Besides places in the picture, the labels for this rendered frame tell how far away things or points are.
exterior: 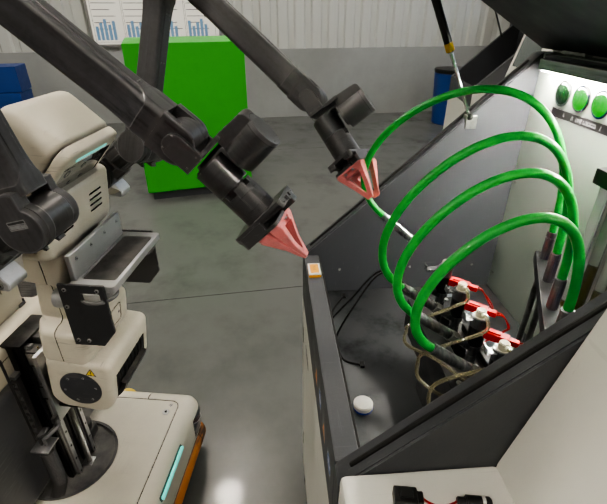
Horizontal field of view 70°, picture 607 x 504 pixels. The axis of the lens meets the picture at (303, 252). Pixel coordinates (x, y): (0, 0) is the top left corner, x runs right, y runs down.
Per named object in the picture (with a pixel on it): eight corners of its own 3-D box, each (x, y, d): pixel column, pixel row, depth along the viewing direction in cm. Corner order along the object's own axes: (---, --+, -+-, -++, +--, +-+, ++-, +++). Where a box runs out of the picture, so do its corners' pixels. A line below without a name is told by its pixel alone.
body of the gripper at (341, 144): (376, 155, 94) (358, 128, 96) (352, 156, 86) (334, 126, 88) (355, 173, 98) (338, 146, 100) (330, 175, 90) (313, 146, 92)
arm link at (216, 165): (199, 166, 68) (186, 177, 63) (227, 135, 65) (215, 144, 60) (232, 197, 69) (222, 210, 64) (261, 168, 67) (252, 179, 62)
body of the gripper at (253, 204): (287, 208, 62) (249, 172, 60) (243, 249, 67) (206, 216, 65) (296, 192, 68) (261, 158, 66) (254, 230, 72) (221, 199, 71)
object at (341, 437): (303, 302, 126) (303, 255, 118) (318, 302, 127) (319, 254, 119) (331, 522, 72) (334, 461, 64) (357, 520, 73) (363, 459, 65)
